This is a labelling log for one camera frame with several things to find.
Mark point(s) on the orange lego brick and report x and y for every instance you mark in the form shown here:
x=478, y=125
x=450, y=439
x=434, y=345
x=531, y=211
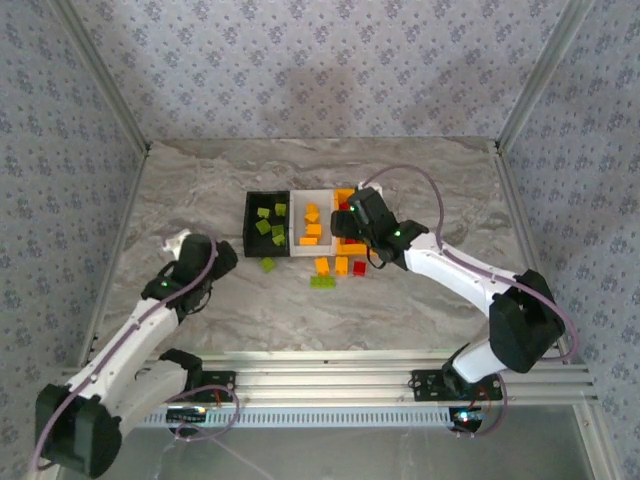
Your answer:
x=311, y=217
x=341, y=265
x=322, y=266
x=313, y=230
x=308, y=240
x=312, y=207

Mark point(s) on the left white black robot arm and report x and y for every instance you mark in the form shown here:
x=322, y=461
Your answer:
x=120, y=352

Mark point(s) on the yellow plastic bin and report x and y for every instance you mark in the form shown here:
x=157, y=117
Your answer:
x=347, y=250

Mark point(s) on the white plastic bin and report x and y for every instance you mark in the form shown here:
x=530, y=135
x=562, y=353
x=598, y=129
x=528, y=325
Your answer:
x=297, y=220

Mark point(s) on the long green lego brick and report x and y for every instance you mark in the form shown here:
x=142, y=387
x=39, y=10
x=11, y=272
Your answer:
x=323, y=282

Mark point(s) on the black plastic bin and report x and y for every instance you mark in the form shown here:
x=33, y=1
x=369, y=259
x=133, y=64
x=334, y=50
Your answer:
x=250, y=245

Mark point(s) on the small circuit board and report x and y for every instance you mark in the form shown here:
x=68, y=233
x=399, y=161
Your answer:
x=467, y=416
x=187, y=415

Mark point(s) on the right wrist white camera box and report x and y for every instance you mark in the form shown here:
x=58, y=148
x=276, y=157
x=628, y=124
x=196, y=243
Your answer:
x=375, y=189

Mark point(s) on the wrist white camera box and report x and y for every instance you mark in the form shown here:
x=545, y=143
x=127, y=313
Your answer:
x=175, y=243
x=375, y=189

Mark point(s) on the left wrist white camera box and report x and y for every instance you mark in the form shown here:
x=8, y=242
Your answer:
x=175, y=243

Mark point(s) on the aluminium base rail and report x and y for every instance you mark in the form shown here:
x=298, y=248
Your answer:
x=325, y=380

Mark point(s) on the aluminium frame post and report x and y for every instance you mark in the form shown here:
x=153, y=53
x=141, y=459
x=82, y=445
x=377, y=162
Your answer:
x=544, y=75
x=105, y=75

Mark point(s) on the aluminium frame leg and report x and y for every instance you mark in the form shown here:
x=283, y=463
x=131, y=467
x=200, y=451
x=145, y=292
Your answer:
x=595, y=450

